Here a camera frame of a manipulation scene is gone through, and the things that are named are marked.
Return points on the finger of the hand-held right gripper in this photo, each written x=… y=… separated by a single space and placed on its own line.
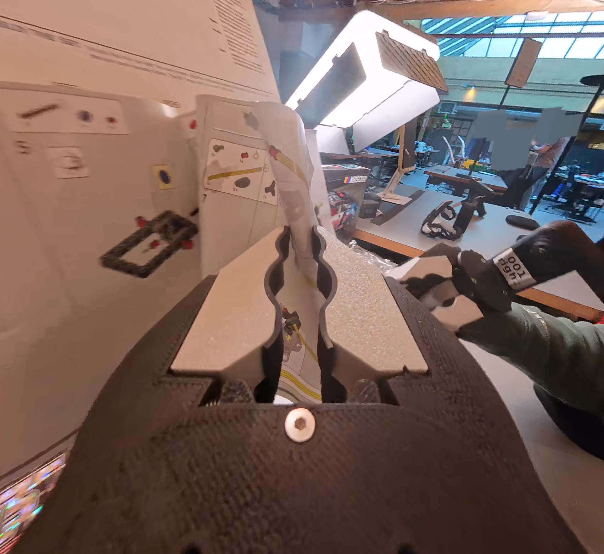
x=424 y=264
x=460 y=315

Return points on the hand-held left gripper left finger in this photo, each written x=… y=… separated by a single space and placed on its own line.
x=222 y=322

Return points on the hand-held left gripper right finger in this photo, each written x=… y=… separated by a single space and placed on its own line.
x=373 y=322

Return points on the lego instruction booklet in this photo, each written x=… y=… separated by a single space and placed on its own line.
x=94 y=162

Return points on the person's right forearm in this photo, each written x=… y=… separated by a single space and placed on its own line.
x=542 y=351

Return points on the black lego set box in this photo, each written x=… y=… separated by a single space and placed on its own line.
x=347 y=209

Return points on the background work table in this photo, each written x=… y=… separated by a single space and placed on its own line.
x=401 y=235

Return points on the black white headset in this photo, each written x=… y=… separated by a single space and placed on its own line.
x=432 y=226

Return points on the black handheld device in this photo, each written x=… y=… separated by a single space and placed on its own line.
x=465 y=214

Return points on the black desk mat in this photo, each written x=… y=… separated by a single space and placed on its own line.
x=401 y=205

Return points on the black oval case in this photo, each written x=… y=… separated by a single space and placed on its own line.
x=521 y=222

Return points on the black equipment box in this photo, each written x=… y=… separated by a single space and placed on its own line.
x=371 y=209

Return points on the light panel on wooden stand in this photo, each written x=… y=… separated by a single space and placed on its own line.
x=325 y=87

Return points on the hanging cardboard sign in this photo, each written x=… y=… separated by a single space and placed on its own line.
x=523 y=63

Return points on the colourful sticker sheet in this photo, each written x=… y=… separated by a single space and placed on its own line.
x=23 y=502

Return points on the white printed instruction sheet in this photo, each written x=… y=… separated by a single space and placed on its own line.
x=118 y=6

